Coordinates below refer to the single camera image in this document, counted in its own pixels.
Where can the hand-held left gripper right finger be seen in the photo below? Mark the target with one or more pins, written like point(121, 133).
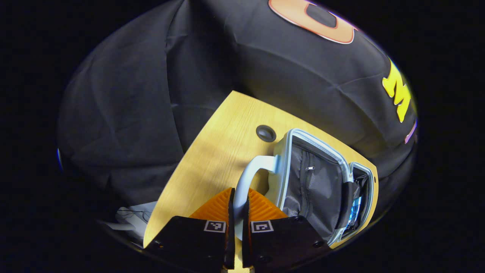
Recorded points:
point(245, 242)

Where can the dark round table grommet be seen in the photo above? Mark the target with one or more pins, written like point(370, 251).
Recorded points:
point(266, 133)

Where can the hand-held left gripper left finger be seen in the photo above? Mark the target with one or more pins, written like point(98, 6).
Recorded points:
point(230, 239)

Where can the blue and white skincare tube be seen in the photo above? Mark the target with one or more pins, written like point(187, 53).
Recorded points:
point(355, 212)

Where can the crumpled white cloth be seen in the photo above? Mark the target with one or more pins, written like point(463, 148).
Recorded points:
point(132, 218)

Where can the light blue suitcase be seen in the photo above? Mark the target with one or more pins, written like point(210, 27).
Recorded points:
point(318, 189)

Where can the black backdrop cloth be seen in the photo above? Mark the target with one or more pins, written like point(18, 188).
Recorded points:
point(132, 113)

